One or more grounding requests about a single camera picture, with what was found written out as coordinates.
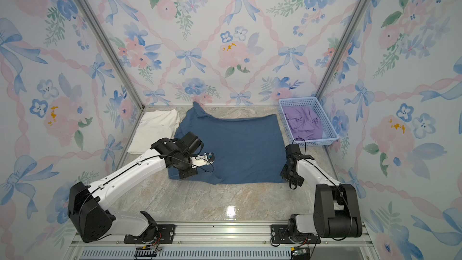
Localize blue t-shirt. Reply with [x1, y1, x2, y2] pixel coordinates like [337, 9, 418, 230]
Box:
[174, 104, 286, 185]

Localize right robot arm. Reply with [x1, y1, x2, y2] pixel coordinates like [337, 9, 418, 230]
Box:
[280, 144, 363, 243]

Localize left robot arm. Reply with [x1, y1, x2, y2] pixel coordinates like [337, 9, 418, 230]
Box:
[67, 132, 215, 245]

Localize white folded t-shirt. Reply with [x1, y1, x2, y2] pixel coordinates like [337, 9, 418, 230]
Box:
[127, 110, 180, 155]

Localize purple t-shirt in basket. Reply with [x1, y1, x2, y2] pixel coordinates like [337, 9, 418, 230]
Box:
[283, 106, 324, 142]

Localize light blue plastic basket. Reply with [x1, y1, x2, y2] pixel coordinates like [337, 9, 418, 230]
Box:
[279, 97, 339, 147]

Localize small green circuit board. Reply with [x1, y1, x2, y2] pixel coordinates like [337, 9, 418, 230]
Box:
[291, 247, 311, 260]

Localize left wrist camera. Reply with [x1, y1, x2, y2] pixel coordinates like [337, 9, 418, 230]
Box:
[194, 153, 215, 166]

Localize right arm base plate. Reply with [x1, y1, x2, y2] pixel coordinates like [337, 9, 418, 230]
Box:
[270, 224, 321, 245]

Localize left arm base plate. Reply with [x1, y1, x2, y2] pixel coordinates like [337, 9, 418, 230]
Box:
[123, 224, 176, 245]

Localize aluminium front rail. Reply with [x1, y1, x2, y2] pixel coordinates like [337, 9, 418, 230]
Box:
[64, 221, 379, 260]

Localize left aluminium corner post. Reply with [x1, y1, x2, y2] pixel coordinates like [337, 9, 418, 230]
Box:
[75, 0, 144, 111]

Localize aluminium corner post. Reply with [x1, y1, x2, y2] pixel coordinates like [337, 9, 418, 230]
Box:
[315, 0, 370, 100]
[75, 0, 144, 111]

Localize right aluminium corner post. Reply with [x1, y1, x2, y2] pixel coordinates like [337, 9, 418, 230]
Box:
[315, 0, 370, 100]

